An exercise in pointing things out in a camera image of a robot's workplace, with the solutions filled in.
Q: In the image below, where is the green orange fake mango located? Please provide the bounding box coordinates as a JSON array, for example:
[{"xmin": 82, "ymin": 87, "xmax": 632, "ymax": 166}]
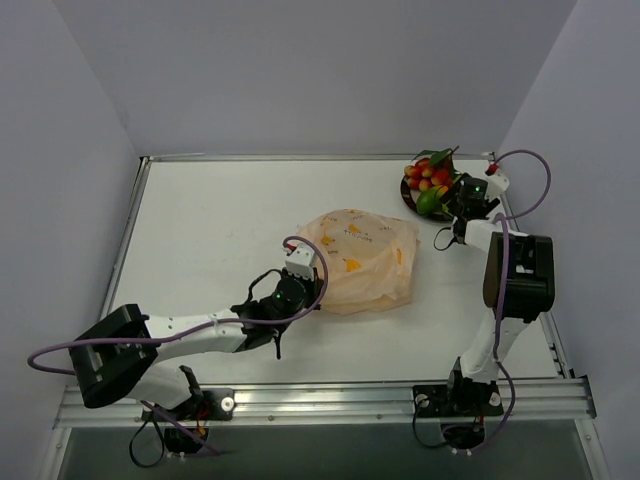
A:
[{"xmin": 416, "ymin": 185, "xmax": 449, "ymax": 216}]

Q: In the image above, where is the red fake fruit bunch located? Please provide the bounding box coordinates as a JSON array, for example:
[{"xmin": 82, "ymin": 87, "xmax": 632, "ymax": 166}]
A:
[{"xmin": 404, "ymin": 147, "xmax": 458, "ymax": 192}]

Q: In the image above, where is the translucent orange plastic bag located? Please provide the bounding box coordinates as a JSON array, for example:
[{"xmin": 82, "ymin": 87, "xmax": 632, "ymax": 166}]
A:
[{"xmin": 298, "ymin": 209, "xmax": 420, "ymax": 315}]

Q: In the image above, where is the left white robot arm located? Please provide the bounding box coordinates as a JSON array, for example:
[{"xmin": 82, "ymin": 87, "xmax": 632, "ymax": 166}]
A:
[{"xmin": 69, "ymin": 269, "xmax": 325, "ymax": 419}]

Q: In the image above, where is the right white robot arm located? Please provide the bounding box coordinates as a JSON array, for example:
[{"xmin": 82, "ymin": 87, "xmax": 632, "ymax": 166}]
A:
[{"xmin": 443, "ymin": 174, "xmax": 555, "ymax": 416}]

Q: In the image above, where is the dark rimmed ceramic plate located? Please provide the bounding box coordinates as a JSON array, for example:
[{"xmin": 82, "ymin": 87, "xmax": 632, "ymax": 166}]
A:
[{"xmin": 400, "ymin": 176, "xmax": 452, "ymax": 222}]

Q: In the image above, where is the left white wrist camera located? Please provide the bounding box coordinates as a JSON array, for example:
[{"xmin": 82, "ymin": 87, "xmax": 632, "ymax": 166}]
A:
[{"xmin": 284, "ymin": 243, "xmax": 317, "ymax": 280}]

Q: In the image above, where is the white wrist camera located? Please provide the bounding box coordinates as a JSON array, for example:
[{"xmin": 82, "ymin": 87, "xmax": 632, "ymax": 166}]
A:
[
  {"xmin": 485, "ymin": 163, "xmax": 510, "ymax": 200},
  {"xmin": 284, "ymin": 243, "xmax": 317, "ymax": 280}
]

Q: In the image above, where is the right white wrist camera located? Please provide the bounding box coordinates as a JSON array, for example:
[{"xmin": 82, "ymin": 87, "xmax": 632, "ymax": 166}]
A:
[{"xmin": 485, "ymin": 163, "xmax": 510, "ymax": 200}]

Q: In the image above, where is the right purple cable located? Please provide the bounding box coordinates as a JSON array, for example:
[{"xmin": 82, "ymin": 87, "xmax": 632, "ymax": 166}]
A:
[{"xmin": 469, "ymin": 149, "xmax": 553, "ymax": 454}]

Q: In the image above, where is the purple cable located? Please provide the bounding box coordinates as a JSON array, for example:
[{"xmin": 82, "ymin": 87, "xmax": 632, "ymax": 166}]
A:
[
  {"xmin": 469, "ymin": 149, "xmax": 553, "ymax": 454},
  {"xmin": 27, "ymin": 235, "xmax": 330, "ymax": 457}
]

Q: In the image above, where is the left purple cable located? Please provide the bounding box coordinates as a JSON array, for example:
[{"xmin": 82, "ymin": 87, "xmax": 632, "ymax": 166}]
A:
[{"xmin": 27, "ymin": 235, "xmax": 330, "ymax": 457}]

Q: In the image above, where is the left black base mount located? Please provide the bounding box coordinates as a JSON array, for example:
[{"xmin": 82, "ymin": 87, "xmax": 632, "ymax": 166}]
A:
[{"xmin": 142, "ymin": 367, "xmax": 236, "ymax": 458}]

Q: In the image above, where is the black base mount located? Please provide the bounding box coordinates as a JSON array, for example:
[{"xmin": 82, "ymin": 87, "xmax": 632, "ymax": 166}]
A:
[
  {"xmin": 411, "ymin": 380, "xmax": 505, "ymax": 456},
  {"xmin": 142, "ymin": 367, "xmax": 236, "ymax": 458}
]

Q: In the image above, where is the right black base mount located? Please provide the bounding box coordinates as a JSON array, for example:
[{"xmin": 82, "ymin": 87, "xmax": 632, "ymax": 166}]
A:
[{"xmin": 411, "ymin": 380, "xmax": 505, "ymax": 456}]

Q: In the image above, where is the aluminium side rail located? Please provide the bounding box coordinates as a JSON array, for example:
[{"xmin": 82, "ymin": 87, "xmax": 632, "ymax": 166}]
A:
[{"xmin": 89, "ymin": 156, "xmax": 153, "ymax": 331}]

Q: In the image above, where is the aluminium front rail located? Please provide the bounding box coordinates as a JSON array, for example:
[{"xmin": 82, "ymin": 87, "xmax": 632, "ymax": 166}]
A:
[{"xmin": 54, "ymin": 379, "xmax": 596, "ymax": 428}]

